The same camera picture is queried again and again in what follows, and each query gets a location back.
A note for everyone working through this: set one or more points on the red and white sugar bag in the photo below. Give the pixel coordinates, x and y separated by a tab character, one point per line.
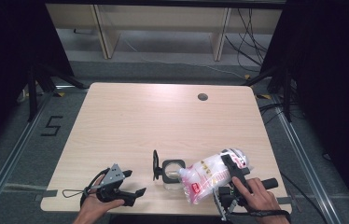
206	177

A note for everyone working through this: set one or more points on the light wooden desk frame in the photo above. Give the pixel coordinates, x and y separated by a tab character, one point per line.
163	15

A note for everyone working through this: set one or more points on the aluminium floor rail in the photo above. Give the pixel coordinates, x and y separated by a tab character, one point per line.
15	155
302	155

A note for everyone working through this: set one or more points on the person's left hand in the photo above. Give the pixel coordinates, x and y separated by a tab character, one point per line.
93	208

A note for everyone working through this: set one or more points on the glass jar with black lid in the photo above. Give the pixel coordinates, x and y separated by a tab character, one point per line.
171	171

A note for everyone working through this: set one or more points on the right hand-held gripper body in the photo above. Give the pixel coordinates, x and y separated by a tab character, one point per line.
227	196

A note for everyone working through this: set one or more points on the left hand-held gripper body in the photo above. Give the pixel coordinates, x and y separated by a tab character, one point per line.
113	175

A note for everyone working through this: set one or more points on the person's right hand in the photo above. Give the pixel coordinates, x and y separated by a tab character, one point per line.
261	199

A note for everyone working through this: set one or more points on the black metal stand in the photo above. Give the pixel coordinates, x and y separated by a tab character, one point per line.
286	93
33	93

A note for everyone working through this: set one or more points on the black curtain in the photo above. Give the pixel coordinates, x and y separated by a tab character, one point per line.
334	77
1	62

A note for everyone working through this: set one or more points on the grey tape strip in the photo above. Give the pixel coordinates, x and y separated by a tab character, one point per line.
49	193
285	200

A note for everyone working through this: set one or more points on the yellow black tape piece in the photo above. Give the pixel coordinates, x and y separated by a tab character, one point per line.
264	96
59	94
247	76

